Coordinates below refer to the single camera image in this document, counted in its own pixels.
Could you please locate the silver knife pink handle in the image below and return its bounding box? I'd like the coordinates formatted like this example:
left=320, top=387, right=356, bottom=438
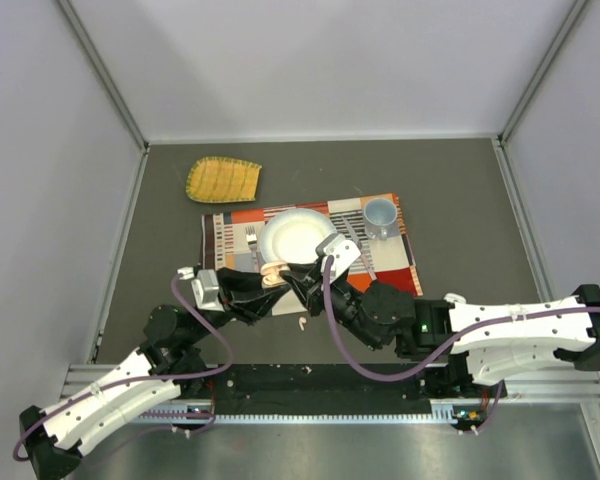
left=342, top=216, right=377, bottom=282

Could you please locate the silver fork pink handle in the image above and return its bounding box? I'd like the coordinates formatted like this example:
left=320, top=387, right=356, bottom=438
left=245, top=225, right=260, bottom=273

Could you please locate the aluminium frame right post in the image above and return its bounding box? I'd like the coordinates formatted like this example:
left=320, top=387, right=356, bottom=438
left=498, top=0, right=592, bottom=148

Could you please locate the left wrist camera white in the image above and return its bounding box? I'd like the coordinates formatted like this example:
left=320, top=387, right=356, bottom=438
left=177, top=267, right=223, bottom=311

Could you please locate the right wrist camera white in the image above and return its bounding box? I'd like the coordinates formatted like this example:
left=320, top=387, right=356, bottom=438
left=316, top=233, right=361, bottom=283

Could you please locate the white round plate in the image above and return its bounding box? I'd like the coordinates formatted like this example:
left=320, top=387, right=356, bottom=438
left=258, top=208, right=337, bottom=264

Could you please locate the white earbud charging case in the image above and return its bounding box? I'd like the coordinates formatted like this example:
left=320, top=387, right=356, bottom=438
left=260, top=260, right=290, bottom=288

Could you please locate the aluminium frame left post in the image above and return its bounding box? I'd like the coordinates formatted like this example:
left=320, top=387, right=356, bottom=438
left=53, top=0, right=150, bottom=153

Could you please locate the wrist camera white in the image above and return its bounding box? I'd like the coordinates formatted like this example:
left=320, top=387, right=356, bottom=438
left=177, top=267, right=223, bottom=311
left=316, top=233, right=361, bottom=283

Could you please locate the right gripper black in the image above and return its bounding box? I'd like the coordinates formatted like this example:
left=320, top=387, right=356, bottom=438
left=283, top=262, right=383, bottom=352

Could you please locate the light blue mug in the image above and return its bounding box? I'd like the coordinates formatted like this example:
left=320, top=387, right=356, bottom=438
left=363, top=198, right=398, bottom=240

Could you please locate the aluminium frame front beam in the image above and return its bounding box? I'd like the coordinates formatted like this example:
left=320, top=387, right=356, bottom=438
left=59, top=362, right=600, bottom=426

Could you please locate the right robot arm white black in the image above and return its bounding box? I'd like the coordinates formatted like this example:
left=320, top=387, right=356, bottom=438
left=281, top=256, right=600, bottom=396

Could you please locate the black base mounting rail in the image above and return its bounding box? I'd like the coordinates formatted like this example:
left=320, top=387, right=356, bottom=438
left=209, top=364, right=497, bottom=416

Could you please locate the aluminium frame post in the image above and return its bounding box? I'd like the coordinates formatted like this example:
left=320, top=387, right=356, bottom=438
left=53, top=0, right=150, bottom=153
left=498, top=0, right=592, bottom=148

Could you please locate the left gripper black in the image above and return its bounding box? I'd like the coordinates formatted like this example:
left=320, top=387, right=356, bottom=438
left=186, top=266, right=292, bottom=343

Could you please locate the colourful patchwork placemat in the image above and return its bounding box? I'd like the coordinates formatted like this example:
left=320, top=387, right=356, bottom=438
left=200, top=196, right=423, bottom=296

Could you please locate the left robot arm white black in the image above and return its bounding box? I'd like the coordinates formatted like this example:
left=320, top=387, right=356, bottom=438
left=13, top=268, right=290, bottom=479

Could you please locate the yellow woven cloth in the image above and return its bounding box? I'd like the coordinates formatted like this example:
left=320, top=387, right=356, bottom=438
left=185, top=156, right=262, bottom=204

